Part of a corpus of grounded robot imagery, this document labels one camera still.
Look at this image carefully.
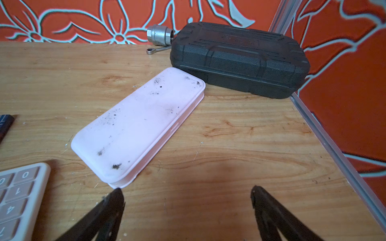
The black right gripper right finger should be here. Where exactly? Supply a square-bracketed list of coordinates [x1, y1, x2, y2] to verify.
[250, 186, 322, 241]

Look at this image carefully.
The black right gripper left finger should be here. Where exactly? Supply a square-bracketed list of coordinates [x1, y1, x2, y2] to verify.
[58, 188, 125, 241]

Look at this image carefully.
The dark blue book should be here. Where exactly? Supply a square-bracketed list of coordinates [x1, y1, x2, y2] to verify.
[0, 114, 15, 143]

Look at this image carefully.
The pink pencil case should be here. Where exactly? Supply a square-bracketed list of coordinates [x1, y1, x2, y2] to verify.
[71, 67, 206, 188]

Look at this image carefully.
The white pink calculator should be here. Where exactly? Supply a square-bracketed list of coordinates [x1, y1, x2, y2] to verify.
[1, 162, 51, 241]

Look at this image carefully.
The black hard plastic case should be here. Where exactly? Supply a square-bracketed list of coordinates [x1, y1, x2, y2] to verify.
[170, 22, 310, 99]

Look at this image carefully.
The silver metal socket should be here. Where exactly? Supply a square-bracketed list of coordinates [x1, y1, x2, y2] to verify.
[146, 24, 174, 47]

